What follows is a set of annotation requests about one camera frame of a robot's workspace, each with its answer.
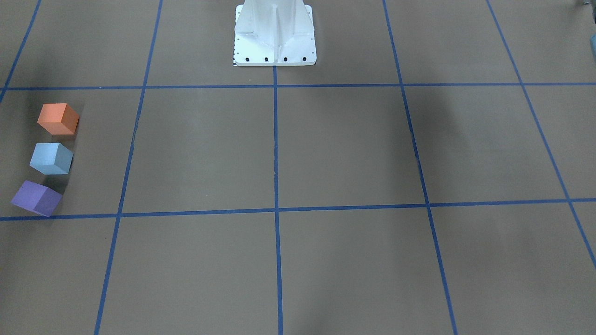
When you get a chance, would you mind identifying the purple foam block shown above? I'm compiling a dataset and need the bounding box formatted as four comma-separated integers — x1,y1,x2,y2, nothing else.
10,181,62,217

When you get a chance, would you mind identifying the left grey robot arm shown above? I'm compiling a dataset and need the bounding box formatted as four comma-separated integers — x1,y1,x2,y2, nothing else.
589,34,596,59

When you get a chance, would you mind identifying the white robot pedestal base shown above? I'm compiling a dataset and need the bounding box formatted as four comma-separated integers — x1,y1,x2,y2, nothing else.
233,0,317,67

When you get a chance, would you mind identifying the light blue foam block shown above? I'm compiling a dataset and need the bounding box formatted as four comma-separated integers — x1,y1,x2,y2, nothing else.
29,142,73,175

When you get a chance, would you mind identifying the orange foam block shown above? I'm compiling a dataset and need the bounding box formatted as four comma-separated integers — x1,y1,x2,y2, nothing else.
37,103,80,135

